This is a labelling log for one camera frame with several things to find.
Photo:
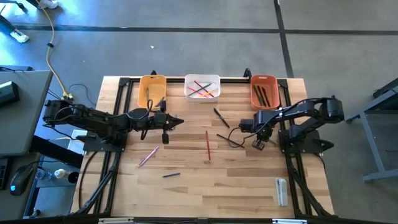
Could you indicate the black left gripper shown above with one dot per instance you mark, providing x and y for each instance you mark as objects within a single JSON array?
[{"x": 149, "y": 119}]

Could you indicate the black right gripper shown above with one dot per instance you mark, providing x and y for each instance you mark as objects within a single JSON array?
[{"x": 264, "y": 132}]

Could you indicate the grey pen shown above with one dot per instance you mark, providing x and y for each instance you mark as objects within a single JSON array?
[{"x": 273, "y": 142}]

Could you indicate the black pencil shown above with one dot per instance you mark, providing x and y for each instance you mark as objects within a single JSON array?
[{"x": 225, "y": 138}]

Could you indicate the pink pencil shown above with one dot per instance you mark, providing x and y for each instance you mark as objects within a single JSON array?
[{"x": 192, "y": 90}]

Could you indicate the blue-grey crayon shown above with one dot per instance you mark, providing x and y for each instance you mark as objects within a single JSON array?
[{"x": 147, "y": 93}]

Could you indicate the clear pink pen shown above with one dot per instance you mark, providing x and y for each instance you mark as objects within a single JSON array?
[{"x": 148, "y": 156}]

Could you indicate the dark red pencil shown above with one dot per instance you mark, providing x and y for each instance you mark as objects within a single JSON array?
[{"x": 196, "y": 84}]

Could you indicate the black marker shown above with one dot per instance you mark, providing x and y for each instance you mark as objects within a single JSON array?
[{"x": 266, "y": 98}]

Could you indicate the dark grey pencil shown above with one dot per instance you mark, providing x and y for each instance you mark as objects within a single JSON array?
[{"x": 208, "y": 85}]

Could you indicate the dark blue crayon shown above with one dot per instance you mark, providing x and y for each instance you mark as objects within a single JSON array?
[{"x": 171, "y": 175}]

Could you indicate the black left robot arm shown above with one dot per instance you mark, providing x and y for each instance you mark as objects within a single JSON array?
[{"x": 93, "y": 119}]

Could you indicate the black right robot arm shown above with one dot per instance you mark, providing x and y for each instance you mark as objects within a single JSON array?
[{"x": 298, "y": 109}]

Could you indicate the yellow plastic bin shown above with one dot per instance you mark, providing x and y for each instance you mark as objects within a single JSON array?
[{"x": 155, "y": 87}]

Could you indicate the white plastic bin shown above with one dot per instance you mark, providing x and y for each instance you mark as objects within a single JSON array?
[{"x": 192, "y": 78}]

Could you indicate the white stapler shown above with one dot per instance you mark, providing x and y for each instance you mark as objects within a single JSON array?
[{"x": 283, "y": 193}]

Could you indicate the orange plastic bin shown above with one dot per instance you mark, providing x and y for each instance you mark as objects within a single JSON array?
[{"x": 273, "y": 93}]

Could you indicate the black round cap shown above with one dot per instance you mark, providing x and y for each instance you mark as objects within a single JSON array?
[{"x": 73, "y": 177}]

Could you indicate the small white bottle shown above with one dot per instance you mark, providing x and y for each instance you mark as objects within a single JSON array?
[{"x": 60, "y": 173}]

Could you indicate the grey metal table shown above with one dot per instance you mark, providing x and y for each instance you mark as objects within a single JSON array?
[{"x": 382, "y": 176}]

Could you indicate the clear water bottle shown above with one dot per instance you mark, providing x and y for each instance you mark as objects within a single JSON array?
[{"x": 43, "y": 175}]

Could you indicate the grey desk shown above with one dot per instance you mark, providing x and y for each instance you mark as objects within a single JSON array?
[{"x": 21, "y": 124}]

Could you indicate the black computer mouse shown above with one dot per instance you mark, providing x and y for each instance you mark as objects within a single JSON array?
[{"x": 20, "y": 180}]

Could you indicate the black desk device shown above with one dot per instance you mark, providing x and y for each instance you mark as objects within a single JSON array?
[{"x": 7, "y": 93}]

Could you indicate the person's shoe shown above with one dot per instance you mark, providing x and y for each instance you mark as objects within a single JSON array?
[
  {"x": 49, "y": 3},
  {"x": 20, "y": 36}
]

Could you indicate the black keyboard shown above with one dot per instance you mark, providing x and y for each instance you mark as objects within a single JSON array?
[{"x": 3, "y": 174}]

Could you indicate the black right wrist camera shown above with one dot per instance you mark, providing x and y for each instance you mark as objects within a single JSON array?
[{"x": 246, "y": 126}]

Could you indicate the black metal table frame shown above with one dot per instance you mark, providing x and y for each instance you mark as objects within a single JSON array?
[{"x": 177, "y": 80}]

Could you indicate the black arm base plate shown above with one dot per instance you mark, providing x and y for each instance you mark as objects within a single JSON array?
[
  {"x": 323, "y": 146},
  {"x": 93, "y": 147}
]

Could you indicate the white bracket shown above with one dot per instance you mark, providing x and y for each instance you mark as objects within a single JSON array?
[
  {"x": 289, "y": 221},
  {"x": 115, "y": 221}
]

